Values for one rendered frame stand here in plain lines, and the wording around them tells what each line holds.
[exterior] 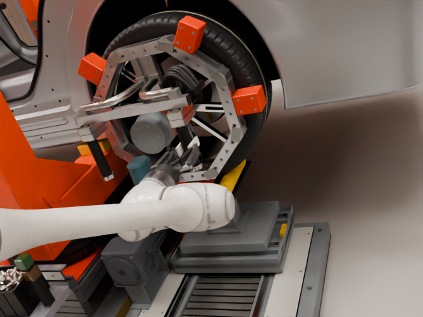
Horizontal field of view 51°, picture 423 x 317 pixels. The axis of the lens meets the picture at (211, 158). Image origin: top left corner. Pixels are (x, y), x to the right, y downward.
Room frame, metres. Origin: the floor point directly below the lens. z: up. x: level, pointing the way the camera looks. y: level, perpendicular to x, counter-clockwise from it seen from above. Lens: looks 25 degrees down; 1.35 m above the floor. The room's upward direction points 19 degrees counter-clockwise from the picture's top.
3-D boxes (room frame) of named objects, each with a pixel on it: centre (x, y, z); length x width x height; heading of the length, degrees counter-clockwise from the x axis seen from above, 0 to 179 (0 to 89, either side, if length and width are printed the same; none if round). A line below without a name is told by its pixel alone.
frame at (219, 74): (1.56, 0.10, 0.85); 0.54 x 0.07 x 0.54; 63
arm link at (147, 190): (0.96, 0.20, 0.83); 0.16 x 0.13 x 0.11; 153
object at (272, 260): (1.71, 0.02, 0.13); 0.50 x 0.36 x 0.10; 63
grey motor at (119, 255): (1.67, 0.39, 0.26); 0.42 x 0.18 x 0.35; 153
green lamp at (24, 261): (1.26, 0.68, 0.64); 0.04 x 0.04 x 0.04; 63
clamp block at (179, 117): (1.30, 0.04, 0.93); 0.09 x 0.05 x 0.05; 153
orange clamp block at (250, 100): (1.42, -0.18, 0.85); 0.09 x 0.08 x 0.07; 63
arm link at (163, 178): (1.06, 0.16, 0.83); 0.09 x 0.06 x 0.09; 63
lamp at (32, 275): (1.26, 0.68, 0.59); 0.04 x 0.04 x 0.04; 63
